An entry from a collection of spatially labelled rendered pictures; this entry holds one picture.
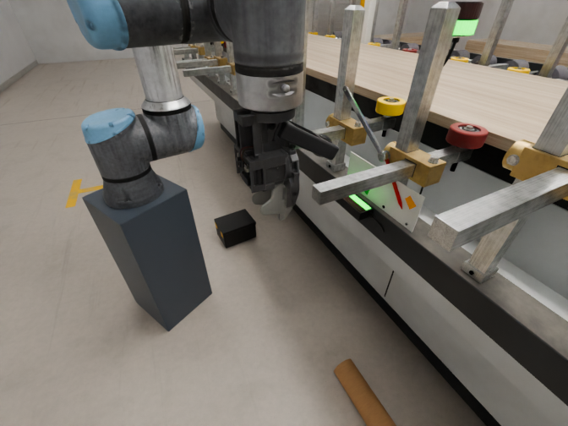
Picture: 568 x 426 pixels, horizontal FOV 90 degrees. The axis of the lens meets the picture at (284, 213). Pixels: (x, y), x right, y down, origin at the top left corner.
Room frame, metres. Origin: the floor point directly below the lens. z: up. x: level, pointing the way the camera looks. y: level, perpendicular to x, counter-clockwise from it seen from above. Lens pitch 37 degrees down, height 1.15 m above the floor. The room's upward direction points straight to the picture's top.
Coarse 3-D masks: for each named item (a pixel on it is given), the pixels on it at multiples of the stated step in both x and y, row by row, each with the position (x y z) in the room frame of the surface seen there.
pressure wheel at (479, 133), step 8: (456, 128) 0.64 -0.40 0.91; (464, 128) 0.64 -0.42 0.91; (472, 128) 0.64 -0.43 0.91; (480, 128) 0.64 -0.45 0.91; (448, 136) 0.64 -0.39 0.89; (456, 136) 0.62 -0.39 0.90; (464, 136) 0.61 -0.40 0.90; (472, 136) 0.60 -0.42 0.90; (480, 136) 0.60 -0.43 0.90; (456, 144) 0.62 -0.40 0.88; (464, 144) 0.61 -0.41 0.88; (472, 144) 0.60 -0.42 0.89; (480, 144) 0.60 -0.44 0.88
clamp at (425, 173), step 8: (392, 144) 0.64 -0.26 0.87; (392, 152) 0.61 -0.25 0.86; (400, 152) 0.60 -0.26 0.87; (408, 152) 0.59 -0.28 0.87; (416, 152) 0.59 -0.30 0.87; (424, 152) 0.59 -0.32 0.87; (392, 160) 0.61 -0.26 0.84; (400, 160) 0.59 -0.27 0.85; (408, 160) 0.57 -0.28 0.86; (416, 160) 0.56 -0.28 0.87; (424, 160) 0.55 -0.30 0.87; (440, 160) 0.55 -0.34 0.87; (416, 168) 0.55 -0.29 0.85; (424, 168) 0.53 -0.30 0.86; (432, 168) 0.52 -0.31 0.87; (440, 168) 0.54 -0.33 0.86; (416, 176) 0.54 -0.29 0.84; (424, 176) 0.53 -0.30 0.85; (432, 176) 0.53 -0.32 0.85; (440, 176) 0.54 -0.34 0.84; (424, 184) 0.52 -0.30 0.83
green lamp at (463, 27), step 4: (460, 20) 0.61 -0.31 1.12; (464, 20) 0.61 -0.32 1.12; (468, 20) 0.60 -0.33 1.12; (472, 20) 0.61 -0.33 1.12; (476, 20) 0.61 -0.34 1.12; (456, 24) 0.61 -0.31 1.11; (460, 24) 0.61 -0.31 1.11; (464, 24) 0.60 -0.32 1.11; (468, 24) 0.60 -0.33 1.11; (472, 24) 0.61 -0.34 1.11; (476, 24) 0.61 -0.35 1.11; (456, 28) 0.61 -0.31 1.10; (460, 28) 0.61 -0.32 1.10; (464, 28) 0.60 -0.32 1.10; (468, 28) 0.60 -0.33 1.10; (472, 28) 0.61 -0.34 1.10; (456, 32) 0.61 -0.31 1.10; (460, 32) 0.61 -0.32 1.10; (464, 32) 0.60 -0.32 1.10; (468, 32) 0.61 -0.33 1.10; (472, 32) 0.61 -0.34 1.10
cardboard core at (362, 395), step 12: (348, 360) 0.51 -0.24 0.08; (336, 372) 0.48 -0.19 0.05; (348, 372) 0.46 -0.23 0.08; (348, 384) 0.43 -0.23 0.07; (360, 384) 0.42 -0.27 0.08; (360, 396) 0.39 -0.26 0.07; (372, 396) 0.39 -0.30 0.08; (360, 408) 0.36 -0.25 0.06; (372, 408) 0.35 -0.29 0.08; (384, 408) 0.36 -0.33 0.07; (372, 420) 0.32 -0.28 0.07; (384, 420) 0.32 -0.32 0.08
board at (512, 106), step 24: (312, 48) 1.93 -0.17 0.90; (336, 48) 1.93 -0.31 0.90; (360, 48) 1.93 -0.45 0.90; (384, 48) 1.93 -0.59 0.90; (312, 72) 1.34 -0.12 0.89; (336, 72) 1.28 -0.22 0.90; (360, 72) 1.28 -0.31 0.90; (384, 72) 1.28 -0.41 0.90; (408, 72) 1.28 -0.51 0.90; (456, 72) 1.28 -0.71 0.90; (480, 72) 1.28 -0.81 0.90; (504, 72) 1.28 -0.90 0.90; (456, 96) 0.92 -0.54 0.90; (480, 96) 0.92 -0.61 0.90; (504, 96) 0.92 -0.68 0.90; (528, 96) 0.92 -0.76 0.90; (552, 96) 0.92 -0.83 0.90; (432, 120) 0.77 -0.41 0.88; (456, 120) 0.71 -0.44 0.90; (480, 120) 0.71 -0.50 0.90; (504, 120) 0.71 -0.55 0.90; (528, 120) 0.71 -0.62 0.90; (504, 144) 0.60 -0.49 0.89
